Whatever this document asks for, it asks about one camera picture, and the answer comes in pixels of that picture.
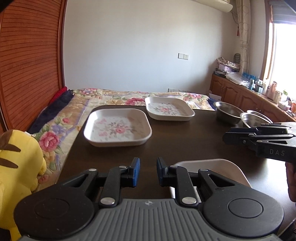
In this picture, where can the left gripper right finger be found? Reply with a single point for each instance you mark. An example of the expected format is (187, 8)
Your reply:
(178, 178)

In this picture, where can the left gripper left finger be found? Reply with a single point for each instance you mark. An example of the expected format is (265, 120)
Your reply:
(117, 178)

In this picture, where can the large steel bowl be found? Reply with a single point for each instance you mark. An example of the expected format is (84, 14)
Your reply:
(250, 120)

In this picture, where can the shallow steel bowl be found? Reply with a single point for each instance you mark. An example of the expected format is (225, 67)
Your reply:
(260, 115)

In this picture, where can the floral white square plate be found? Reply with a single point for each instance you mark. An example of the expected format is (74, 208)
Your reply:
(168, 109)
(117, 127)
(221, 166)

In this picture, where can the deep steel bowl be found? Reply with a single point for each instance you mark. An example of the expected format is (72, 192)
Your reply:
(228, 113)

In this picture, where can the person right hand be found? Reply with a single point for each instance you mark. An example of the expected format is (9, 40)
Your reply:
(291, 180)

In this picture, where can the wooden window cabinet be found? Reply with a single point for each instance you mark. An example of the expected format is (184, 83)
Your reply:
(246, 99)

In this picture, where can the pink bottle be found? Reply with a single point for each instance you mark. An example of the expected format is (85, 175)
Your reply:
(272, 90)

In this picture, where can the white paper bag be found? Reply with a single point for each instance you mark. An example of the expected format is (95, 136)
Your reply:
(215, 97)

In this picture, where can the floral bed quilt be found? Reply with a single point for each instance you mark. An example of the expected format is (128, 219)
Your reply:
(61, 131)

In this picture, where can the stack of fabrics and boxes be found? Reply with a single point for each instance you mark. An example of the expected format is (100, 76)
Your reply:
(224, 66)

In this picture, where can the red and navy folded clothes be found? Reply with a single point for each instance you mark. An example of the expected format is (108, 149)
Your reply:
(61, 98)

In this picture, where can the yellow plush toy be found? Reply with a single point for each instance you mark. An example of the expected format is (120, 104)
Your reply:
(22, 162)

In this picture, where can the grey roller blind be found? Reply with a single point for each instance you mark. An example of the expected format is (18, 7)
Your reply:
(282, 12)

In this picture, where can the patterned beige curtain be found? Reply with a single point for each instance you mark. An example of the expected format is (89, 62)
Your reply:
(244, 24)

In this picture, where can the wooden louvered wardrobe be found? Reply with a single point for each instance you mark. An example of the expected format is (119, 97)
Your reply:
(31, 60)

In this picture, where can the white wall switch plate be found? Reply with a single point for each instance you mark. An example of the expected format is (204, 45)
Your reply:
(183, 56)

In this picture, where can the wall air conditioner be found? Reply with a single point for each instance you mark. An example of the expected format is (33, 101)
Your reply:
(221, 5)

